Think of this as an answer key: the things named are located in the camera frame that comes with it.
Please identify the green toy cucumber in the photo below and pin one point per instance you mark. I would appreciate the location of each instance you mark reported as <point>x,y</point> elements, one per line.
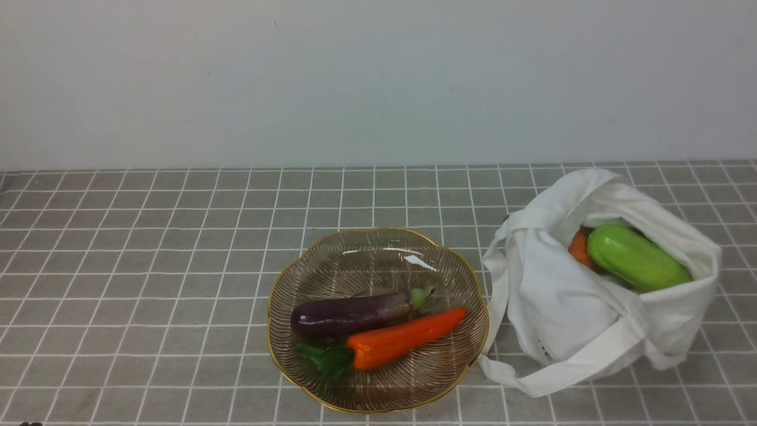
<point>635,259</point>

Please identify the orange vegetable inside bag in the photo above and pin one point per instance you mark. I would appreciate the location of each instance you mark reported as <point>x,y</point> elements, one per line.
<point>578,248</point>

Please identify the white cloth tote bag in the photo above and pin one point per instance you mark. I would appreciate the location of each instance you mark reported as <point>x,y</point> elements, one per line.
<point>578,324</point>

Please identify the gold-rimmed ribbed glass bowl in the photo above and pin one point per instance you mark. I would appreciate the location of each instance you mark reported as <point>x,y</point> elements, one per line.
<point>356,263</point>

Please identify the purple toy eggplant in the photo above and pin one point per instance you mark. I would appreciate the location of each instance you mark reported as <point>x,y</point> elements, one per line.
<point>333,318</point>

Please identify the orange toy carrot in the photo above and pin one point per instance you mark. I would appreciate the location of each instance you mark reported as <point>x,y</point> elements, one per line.
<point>371,349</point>

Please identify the grey checkered tablecloth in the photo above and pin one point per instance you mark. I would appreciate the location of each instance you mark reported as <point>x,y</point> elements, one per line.
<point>139,297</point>

